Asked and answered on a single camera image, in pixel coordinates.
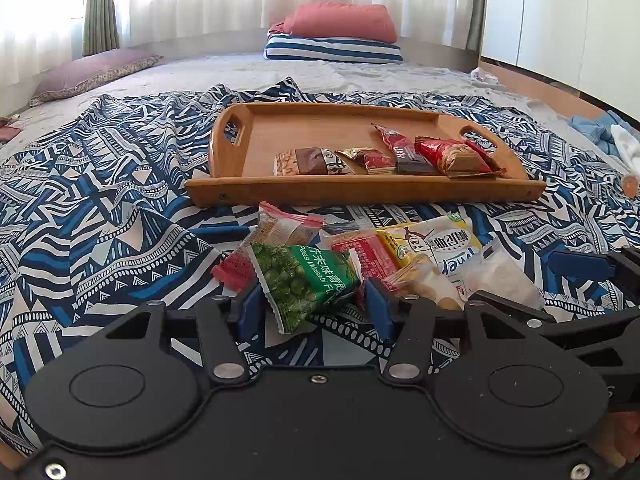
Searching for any clear round biscuit packet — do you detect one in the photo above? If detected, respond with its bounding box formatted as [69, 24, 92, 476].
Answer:
[387, 255, 463, 311]

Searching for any clear pink-ended packet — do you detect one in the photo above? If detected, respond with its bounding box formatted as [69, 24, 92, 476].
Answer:
[211, 201, 326, 291]

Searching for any green curtain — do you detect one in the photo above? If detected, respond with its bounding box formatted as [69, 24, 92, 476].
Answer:
[467, 0, 488, 51]
[82, 0, 121, 56]

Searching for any red mixed nut packet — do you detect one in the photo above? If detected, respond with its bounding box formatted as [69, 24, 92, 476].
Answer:
[414, 136, 507, 180]

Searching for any small dark red packet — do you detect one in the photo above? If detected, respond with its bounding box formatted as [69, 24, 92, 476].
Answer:
[465, 139, 507, 173]

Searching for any person's right hand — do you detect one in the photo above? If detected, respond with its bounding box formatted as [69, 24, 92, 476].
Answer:
[607, 407, 640, 466]

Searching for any translucent white cake packet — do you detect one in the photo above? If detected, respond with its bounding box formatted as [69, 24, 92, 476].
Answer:
[460, 237, 546, 311]

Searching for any white sheer curtain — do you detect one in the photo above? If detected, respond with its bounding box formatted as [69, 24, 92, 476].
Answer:
[0, 0, 481, 61]

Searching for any blue patterned blanket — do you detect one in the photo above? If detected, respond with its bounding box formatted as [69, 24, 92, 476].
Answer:
[0, 77, 640, 461]

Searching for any yellow and white packet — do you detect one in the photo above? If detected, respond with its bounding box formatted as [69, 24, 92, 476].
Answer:
[376, 212, 483, 301]

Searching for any blue striped pillow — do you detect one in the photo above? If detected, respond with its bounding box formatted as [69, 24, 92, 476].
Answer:
[263, 32, 403, 64]

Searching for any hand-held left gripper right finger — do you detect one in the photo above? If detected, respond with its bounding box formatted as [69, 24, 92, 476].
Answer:
[365, 279, 506, 385]

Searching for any wooden tray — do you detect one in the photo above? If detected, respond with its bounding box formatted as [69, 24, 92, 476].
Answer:
[185, 102, 547, 208]

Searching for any red folded blanket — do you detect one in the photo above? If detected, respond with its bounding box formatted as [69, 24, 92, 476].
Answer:
[269, 2, 398, 43]

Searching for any gold and red candy packet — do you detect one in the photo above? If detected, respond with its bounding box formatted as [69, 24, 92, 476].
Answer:
[335, 146, 398, 176]

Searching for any purple floral pillow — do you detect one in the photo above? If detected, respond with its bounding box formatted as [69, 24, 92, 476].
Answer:
[29, 49, 163, 107]

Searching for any green peas packet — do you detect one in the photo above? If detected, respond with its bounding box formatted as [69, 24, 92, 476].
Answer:
[247, 242, 362, 335]

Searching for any white cloth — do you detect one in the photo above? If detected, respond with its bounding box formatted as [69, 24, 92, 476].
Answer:
[610, 125, 640, 176]

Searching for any white wardrobe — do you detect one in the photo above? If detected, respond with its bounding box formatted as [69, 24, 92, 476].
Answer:
[480, 0, 640, 121]

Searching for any black and red stick packet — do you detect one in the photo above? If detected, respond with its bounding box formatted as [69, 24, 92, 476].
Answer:
[371, 123, 441, 176]

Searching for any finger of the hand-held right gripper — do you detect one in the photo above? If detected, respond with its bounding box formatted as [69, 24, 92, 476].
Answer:
[465, 290, 640, 356]
[547, 247, 640, 308]

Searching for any light blue cloth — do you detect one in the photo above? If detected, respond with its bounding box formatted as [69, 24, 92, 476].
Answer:
[567, 110, 640, 171]

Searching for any brown peanut packet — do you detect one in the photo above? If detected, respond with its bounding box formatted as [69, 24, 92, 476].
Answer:
[273, 146, 353, 177]

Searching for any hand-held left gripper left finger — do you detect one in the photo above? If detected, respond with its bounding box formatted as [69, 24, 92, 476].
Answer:
[104, 284, 266, 386]

